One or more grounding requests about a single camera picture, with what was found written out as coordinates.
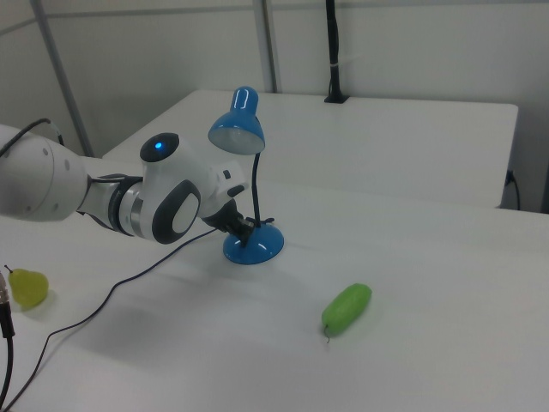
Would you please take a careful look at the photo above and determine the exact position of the yellow-green pear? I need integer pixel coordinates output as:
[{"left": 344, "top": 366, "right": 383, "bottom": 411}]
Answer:
[{"left": 3, "top": 264, "right": 50, "bottom": 312}]

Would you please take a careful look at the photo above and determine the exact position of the dark lamp power cord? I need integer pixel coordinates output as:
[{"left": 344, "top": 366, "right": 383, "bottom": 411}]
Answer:
[{"left": 0, "top": 216, "right": 276, "bottom": 412}]

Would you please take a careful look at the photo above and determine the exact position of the black plug with cable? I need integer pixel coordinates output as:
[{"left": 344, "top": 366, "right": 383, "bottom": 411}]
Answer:
[{"left": 505, "top": 169, "right": 522, "bottom": 211}]

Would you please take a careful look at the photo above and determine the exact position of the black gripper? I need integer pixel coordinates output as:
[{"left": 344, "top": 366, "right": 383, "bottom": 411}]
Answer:
[{"left": 200, "top": 198, "right": 259, "bottom": 250}]

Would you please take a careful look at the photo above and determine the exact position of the blue desk lamp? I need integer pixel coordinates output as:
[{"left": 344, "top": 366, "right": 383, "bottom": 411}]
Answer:
[{"left": 208, "top": 85, "right": 286, "bottom": 266}]

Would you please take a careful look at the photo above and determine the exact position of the green cucumber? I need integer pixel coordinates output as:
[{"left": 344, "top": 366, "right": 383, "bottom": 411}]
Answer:
[{"left": 321, "top": 282, "right": 373, "bottom": 345}]

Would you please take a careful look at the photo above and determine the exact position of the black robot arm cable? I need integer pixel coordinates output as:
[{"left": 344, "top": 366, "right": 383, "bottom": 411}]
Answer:
[{"left": 0, "top": 118, "right": 66, "bottom": 158}]

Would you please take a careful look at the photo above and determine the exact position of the black clamped pole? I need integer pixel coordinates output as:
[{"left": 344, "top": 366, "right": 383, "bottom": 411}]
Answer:
[{"left": 323, "top": 0, "right": 351, "bottom": 105}]

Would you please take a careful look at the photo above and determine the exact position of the black cable with metal connector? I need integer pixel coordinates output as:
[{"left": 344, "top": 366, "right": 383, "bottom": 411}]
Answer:
[{"left": 0, "top": 272, "right": 16, "bottom": 412}]

